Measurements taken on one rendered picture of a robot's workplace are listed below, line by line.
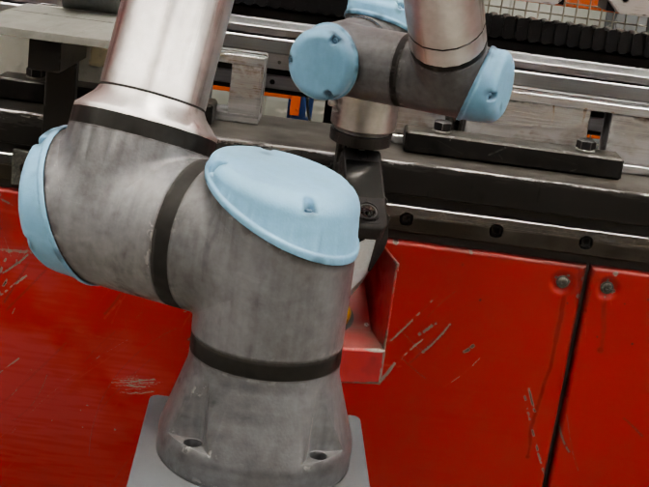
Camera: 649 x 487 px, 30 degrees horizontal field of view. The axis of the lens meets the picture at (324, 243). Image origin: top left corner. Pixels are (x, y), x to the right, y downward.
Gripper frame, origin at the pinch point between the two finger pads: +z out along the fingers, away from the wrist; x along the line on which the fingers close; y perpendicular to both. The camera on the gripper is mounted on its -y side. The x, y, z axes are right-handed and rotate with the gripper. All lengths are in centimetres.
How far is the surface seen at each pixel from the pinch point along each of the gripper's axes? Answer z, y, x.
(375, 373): 6.5, -6.7, -4.0
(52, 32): -24.0, 18.1, 35.2
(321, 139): -10.7, 29.0, -1.5
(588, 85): -18, 49, -48
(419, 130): -14.0, 26.2, -14.4
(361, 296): 1.4, 3.7, -3.8
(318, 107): 91, 441, -90
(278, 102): 92, 444, -71
